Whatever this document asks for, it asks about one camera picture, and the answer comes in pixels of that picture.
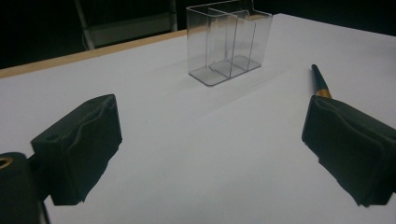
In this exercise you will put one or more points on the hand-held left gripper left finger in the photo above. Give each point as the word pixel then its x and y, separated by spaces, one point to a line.
pixel 77 149

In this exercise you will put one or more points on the metal stand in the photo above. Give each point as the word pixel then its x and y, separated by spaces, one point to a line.
pixel 124 28

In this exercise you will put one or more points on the clear plastic organizer box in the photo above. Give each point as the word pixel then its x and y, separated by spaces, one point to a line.
pixel 229 43

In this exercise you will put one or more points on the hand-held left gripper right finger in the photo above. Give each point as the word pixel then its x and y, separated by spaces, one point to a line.
pixel 351 146

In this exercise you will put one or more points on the dark pen with gold band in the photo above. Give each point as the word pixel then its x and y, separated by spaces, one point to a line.
pixel 320 81

